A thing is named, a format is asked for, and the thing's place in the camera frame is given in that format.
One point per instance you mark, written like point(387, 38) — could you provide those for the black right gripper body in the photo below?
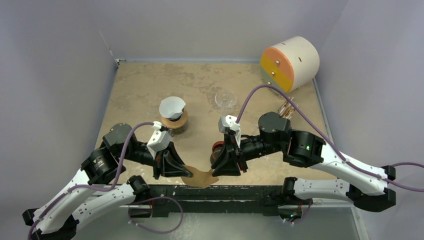
point(237, 156)

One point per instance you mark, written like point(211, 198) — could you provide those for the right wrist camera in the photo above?
point(228, 122)

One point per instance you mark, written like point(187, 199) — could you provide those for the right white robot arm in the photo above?
point(363, 185)

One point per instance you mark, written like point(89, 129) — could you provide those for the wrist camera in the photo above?
point(159, 140)
point(228, 122)

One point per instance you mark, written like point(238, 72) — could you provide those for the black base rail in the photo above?
point(212, 198)

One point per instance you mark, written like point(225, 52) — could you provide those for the brown paper coffee filter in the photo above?
point(199, 179)

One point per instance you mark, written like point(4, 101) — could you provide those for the white paper coffee filter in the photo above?
point(171, 105)

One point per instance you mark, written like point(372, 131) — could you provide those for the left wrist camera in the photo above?
point(159, 140)

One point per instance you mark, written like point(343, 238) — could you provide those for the glass carafe with handle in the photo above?
point(179, 131)

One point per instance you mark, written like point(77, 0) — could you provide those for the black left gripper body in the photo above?
point(159, 164)

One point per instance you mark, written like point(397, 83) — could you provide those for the blue ribbed glass dripper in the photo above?
point(175, 117)

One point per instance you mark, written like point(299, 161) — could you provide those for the red and black pitcher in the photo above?
point(215, 155)

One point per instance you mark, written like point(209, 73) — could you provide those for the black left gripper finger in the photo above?
point(172, 156)
point(175, 169)

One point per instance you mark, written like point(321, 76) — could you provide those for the round cream drawer cabinet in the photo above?
point(289, 64)

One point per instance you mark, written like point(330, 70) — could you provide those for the orange coffee filter holder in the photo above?
point(286, 110)

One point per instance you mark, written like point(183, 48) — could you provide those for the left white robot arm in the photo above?
point(94, 189)

